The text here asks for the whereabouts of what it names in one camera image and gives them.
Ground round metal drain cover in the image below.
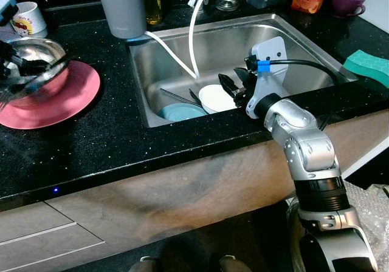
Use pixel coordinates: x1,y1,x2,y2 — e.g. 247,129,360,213
216,0,239,13

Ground pink plate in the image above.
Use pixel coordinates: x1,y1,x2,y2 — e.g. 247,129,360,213
0,59,102,130

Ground metal fork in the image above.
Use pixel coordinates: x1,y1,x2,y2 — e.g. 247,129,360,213
187,88,204,106

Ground tall grey container red label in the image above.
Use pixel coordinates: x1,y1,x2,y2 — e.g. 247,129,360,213
94,0,148,39

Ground yellow oil bottle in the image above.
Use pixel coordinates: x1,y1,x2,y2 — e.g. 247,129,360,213
145,0,164,26

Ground stainless steel bowl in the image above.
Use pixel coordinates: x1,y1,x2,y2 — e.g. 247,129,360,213
0,37,69,103

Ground black appliance white trim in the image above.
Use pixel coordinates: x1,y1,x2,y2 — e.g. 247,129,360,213
342,137,389,191

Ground brown cabinet front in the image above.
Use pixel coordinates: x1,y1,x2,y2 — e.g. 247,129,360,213
0,111,389,272

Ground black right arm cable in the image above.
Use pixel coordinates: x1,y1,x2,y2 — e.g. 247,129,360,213
267,58,342,130

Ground white printed mug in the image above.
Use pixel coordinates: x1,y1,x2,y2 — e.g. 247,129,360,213
9,2,48,38

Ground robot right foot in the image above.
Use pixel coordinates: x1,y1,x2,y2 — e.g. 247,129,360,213
218,255,253,272

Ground clear bubble wrap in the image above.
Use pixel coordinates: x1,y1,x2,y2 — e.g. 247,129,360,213
343,183,389,272

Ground stainless steel sink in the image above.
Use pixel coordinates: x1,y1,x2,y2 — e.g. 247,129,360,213
128,14,359,128

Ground teal plate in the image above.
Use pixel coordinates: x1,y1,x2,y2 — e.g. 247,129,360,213
159,103,208,123

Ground purple cup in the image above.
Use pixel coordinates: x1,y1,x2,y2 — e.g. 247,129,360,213
331,0,368,18

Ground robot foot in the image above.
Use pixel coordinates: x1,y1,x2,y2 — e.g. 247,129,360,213
129,256,162,272
218,255,253,272

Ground green sponge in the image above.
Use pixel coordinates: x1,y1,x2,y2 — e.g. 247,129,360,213
343,49,389,89

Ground white bowl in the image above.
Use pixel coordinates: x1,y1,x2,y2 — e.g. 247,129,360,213
199,84,239,114

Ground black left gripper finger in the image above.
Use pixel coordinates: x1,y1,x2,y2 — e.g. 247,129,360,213
18,56,46,75

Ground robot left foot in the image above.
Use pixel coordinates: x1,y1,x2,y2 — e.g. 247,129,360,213
129,256,162,272

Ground white flexible hose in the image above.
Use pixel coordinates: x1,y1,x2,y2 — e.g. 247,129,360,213
188,0,218,77

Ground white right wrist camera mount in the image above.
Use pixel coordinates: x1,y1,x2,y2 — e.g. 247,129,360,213
246,36,289,103

